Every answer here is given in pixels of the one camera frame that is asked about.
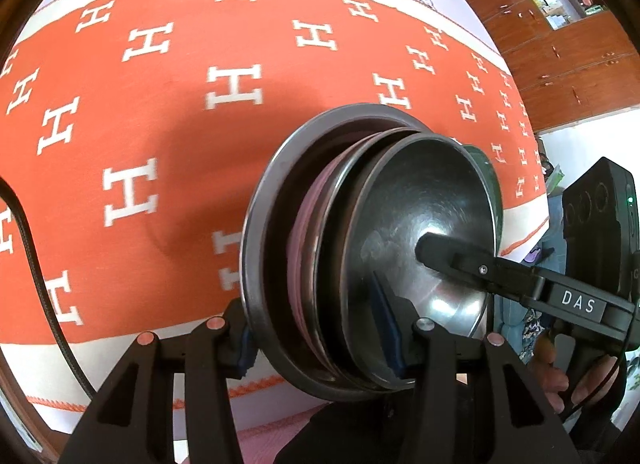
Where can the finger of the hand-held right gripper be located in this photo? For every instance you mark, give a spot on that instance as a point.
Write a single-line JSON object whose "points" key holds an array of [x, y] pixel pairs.
{"points": [[460, 261]]}

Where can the person's right hand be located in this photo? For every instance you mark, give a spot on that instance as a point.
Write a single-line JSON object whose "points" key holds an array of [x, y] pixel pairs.
{"points": [[547, 379]]}

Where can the tall wooden cabinet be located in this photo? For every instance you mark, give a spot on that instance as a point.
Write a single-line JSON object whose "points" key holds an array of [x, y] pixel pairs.
{"points": [[575, 69]]}

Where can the pink rimmed steel bowl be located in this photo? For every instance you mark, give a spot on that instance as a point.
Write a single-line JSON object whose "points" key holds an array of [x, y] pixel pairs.
{"points": [[305, 234]]}

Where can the orange printed tablecloth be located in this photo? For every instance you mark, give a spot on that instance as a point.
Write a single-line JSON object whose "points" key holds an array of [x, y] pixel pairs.
{"points": [[150, 109]]}

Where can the floral patterned clothing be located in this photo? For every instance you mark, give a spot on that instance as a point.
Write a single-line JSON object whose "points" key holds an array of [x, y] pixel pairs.
{"points": [[530, 329]]}

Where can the round steel bowl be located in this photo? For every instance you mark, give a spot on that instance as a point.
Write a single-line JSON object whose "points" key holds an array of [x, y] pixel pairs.
{"points": [[330, 244]]}

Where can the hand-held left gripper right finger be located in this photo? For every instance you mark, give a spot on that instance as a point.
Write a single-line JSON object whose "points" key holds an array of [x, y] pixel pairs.
{"points": [[390, 329]]}

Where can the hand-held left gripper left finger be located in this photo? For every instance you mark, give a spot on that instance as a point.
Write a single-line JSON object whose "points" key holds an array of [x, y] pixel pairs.
{"points": [[246, 351]]}

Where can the wide steel bowl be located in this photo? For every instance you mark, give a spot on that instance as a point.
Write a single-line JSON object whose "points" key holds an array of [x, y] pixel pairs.
{"points": [[270, 224]]}

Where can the small steel bowl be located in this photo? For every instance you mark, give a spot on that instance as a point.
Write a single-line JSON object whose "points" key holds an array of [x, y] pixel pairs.
{"points": [[400, 204]]}

